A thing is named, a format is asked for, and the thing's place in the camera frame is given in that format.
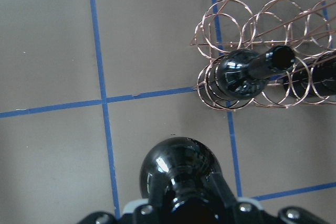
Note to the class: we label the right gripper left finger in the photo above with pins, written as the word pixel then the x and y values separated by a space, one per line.
pixel 154 211

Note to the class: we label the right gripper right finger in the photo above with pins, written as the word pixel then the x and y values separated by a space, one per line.
pixel 230 208

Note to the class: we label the dark wine bottle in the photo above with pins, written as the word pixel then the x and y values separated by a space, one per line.
pixel 187 164

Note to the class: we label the wine bottle in basket left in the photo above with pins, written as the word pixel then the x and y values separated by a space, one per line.
pixel 244 73

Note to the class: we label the wine bottle in basket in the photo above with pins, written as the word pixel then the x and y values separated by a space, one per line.
pixel 244 73
pixel 316 82

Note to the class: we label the wine bottle in basket right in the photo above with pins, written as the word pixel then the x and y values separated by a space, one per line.
pixel 316 82

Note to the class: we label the copper wire wine basket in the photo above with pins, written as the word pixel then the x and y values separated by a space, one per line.
pixel 229 25

